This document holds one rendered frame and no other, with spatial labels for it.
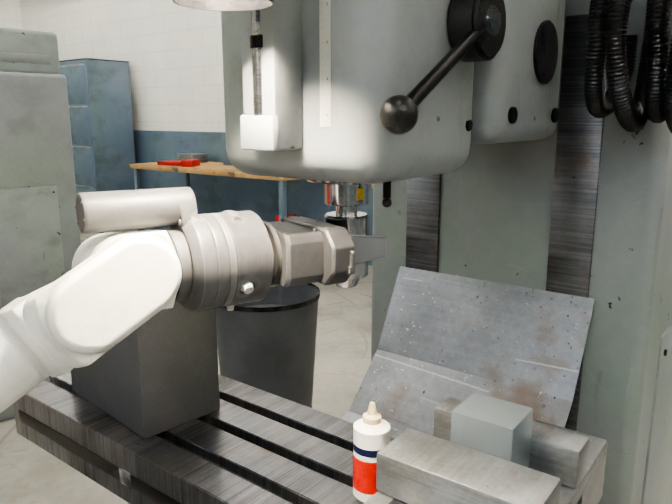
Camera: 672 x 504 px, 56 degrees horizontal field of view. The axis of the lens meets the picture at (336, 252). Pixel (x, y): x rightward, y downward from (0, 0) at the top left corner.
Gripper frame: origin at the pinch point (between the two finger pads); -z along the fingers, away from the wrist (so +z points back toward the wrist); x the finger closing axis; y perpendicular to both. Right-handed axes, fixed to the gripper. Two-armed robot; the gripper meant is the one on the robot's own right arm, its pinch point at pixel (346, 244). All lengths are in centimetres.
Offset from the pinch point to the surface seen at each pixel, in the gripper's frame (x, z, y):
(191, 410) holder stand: 23.1, 9.5, 26.1
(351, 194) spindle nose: -2.2, 1.0, -5.6
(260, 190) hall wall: 540, -259, 61
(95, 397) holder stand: 34.9, 19.5, 26.4
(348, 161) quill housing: -9.4, 6.3, -9.5
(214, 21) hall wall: 600, -238, -113
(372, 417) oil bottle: -4.5, -0.6, 18.1
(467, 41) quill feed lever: -12.1, -4.2, -19.7
